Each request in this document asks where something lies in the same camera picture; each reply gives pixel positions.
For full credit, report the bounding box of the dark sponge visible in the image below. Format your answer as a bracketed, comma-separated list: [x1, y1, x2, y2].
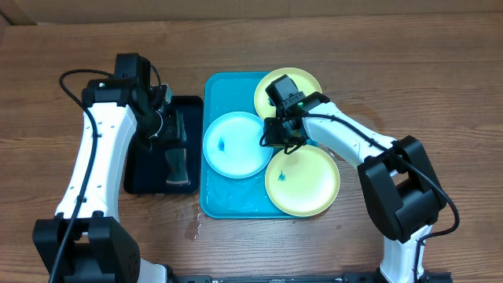
[165, 149, 189, 185]

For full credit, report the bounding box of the light blue plate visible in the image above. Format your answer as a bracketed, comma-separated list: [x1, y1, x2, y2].
[203, 112, 274, 178]

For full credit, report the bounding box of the yellow-green plate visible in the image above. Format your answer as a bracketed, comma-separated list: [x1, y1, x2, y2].
[254, 68, 322, 119]
[265, 145, 340, 218]

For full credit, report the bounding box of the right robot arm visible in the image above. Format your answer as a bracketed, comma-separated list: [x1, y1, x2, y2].
[255, 69, 452, 282]

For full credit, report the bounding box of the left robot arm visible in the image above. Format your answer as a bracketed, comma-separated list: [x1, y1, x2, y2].
[32, 53, 186, 282]

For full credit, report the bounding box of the black plastic tray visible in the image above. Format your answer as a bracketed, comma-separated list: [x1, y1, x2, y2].
[123, 96, 204, 194]

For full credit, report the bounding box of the teal plastic tray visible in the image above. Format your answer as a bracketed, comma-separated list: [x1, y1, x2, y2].
[200, 72, 291, 219]

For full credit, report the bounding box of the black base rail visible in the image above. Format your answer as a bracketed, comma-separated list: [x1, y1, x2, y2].
[168, 270, 453, 283]

